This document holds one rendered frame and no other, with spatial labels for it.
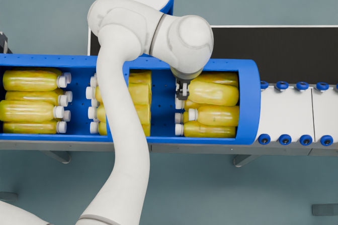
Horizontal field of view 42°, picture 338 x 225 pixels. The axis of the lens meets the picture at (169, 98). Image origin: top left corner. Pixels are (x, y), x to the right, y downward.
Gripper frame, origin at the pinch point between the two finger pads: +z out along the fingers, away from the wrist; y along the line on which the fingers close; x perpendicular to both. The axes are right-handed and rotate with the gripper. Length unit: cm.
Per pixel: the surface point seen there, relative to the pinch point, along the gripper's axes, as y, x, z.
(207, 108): -4.1, -8.9, 10.4
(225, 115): -6.4, -14.6, 10.0
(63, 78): 5.7, 38.3, 12.4
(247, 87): 0.5, -19.9, 0.9
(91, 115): -6.7, 28.4, 12.1
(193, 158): -6, -14, 124
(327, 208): -33, -81, 102
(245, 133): -12.6, -20.3, 7.7
